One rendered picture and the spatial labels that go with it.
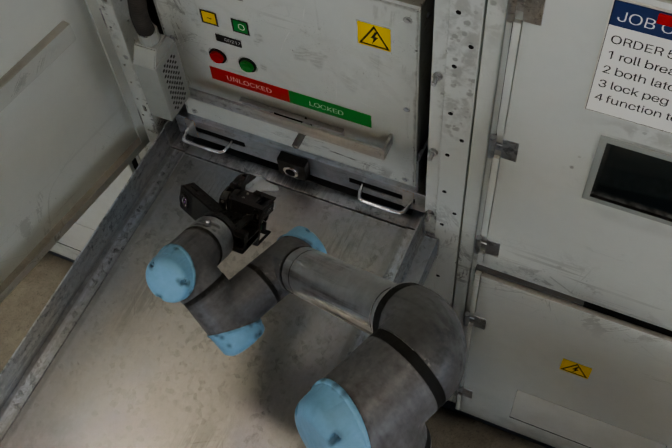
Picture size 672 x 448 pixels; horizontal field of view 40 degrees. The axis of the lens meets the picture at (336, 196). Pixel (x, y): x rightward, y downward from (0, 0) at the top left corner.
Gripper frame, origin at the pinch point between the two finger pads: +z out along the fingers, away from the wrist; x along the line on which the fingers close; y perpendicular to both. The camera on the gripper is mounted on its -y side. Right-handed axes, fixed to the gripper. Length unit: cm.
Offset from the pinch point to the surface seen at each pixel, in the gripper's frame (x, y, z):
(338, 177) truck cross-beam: -4.3, 9.0, 18.7
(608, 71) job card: 41, 52, -14
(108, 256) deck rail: -23.4, -26.2, -5.4
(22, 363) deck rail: -34, -28, -29
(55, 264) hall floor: -85, -85, 59
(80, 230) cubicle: -59, -67, 45
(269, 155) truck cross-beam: -4.7, -6.1, 19.0
